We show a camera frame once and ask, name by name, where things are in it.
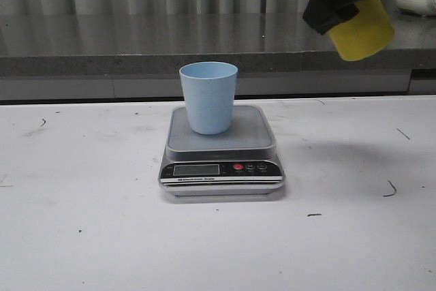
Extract silver digital kitchen scale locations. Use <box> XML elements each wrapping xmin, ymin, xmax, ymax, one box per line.
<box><xmin>159</xmin><ymin>105</ymin><xmax>285</xmax><ymax>196</ymax></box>

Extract light blue plastic cup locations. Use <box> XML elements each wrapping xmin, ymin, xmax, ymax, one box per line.
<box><xmin>179</xmin><ymin>61</ymin><xmax>238</xmax><ymax>135</ymax></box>

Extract grey stone counter ledge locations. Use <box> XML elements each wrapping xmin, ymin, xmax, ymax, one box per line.
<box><xmin>1</xmin><ymin>14</ymin><xmax>435</xmax><ymax>102</ymax></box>

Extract yellow squeeze bottle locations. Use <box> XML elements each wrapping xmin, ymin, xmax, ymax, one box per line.
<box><xmin>308</xmin><ymin>0</ymin><xmax>394</xmax><ymax>61</ymax></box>

